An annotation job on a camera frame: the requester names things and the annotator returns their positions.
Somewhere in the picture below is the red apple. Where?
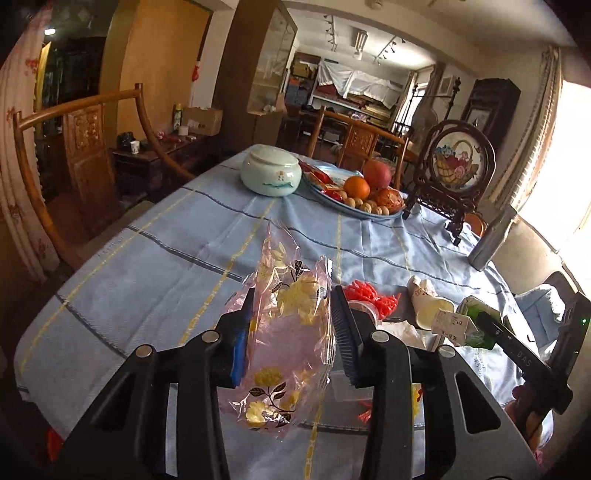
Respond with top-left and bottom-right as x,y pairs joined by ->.
363,158 -> 393,189

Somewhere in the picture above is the carved wooden armchair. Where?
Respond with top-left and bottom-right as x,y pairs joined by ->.
13,83 -> 197,273
307,106 -> 416,178

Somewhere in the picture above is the storage shelf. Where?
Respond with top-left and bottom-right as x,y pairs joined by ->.
286,53 -> 319,109

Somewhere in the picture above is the blue striped tablecloth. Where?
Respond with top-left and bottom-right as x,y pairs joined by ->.
14,148 -> 555,478

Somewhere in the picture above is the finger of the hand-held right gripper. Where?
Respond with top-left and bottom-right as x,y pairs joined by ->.
475,310 -> 532,363

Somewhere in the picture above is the fruit in red mesh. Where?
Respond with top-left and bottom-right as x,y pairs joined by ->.
373,187 -> 407,214

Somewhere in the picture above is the light blue garment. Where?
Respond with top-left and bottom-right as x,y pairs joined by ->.
515,284 -> 566,333

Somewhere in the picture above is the blue oval fruit plate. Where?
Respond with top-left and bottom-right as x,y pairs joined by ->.
300,161 -> 407,221

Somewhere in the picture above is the white tissue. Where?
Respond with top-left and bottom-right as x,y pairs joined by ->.
376,320 -> 428,352

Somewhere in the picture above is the crushed white paper cup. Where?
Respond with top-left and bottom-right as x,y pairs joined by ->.
406,275 -> 455,329

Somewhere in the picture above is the dark wooden side table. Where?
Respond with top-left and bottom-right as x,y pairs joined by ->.
110,134 -> 218,195

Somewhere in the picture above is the orange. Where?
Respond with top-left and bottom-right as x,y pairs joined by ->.
344,175 -> 371,200

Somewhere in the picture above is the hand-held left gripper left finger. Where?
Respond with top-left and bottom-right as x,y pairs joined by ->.
55,288 -> 257,480

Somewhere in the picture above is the clear plastic container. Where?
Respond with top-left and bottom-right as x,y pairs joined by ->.
346,299 -> 382,326

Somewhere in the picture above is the glass-front wooden cabinet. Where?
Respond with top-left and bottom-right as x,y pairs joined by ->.
212,0 -> 298,153

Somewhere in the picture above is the white hanging sheet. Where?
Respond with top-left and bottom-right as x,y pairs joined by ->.
316,60 -> 409,100

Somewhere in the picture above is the dark carved wooden cabinet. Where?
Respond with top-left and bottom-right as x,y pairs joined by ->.
462,78 -> 522,144

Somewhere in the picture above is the round embroidered screen on stand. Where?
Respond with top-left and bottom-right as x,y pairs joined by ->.
402,119 -> 497,245

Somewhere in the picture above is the beige window curtain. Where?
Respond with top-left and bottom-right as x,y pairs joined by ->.
485,46 -> 564,217

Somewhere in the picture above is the light wooden wardrobe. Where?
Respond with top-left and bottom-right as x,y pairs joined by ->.
108,0 -> 213,153

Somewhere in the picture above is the white ceramic lidded jar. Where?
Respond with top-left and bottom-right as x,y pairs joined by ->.
240,144 -> 303,197

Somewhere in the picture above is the person's right hand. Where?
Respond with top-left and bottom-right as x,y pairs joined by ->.
510,387 -> 549,447

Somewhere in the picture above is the floral clear plastic bag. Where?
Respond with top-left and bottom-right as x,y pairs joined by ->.
219,219 -> 338,432

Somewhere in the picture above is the cardboard box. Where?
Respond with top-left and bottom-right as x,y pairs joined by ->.
182,107 -> 223,137

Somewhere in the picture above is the pink floral curtain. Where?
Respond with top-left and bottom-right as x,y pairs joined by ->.
0,9 -> 61,282

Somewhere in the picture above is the red plastic basin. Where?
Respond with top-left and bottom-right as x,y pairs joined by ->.
464,213 -> 488,237

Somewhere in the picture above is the green and white carton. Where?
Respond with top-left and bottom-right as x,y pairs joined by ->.
433,295 -> 506,348

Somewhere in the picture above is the silver metal bottle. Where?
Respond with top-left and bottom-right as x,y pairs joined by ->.
468,205 -> 518,271

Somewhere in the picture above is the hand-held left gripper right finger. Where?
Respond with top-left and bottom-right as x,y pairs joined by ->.
331,285 -> 541,480

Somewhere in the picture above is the row of walnuts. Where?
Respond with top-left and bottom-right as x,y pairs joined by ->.
342,191 -> 391,217

